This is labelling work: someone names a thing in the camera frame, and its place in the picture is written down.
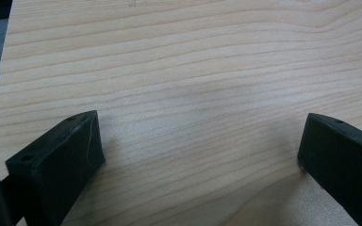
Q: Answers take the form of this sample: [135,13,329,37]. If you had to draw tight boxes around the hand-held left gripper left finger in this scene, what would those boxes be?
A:
[5,109,107,226]

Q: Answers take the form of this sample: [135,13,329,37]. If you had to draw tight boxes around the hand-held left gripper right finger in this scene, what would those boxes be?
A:
[296,112,362,226]

